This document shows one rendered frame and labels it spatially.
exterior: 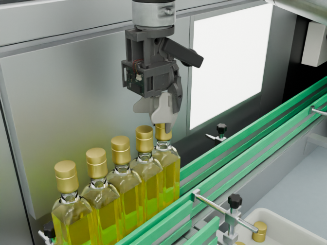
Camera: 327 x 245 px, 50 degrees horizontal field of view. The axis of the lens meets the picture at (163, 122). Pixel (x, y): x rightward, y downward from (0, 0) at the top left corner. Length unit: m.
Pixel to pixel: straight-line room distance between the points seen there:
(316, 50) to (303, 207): 0.71
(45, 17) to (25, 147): 0.23
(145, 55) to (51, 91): 0.19
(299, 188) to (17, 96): 0.94
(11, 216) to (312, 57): 1.30
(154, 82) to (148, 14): 0.12
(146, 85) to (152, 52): 0.06
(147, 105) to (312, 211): 0.68
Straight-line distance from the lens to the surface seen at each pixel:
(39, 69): 0.65
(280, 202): 1.19
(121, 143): 0.64
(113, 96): 0.77
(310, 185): 1.30
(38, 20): 0.65
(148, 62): 0.62
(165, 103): 0.66
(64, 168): 0.59
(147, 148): 0.68
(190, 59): 0.68
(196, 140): 1.12
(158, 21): 0.60
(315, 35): 1.62
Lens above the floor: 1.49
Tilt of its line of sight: 28 degrees down
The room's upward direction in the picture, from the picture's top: straight up
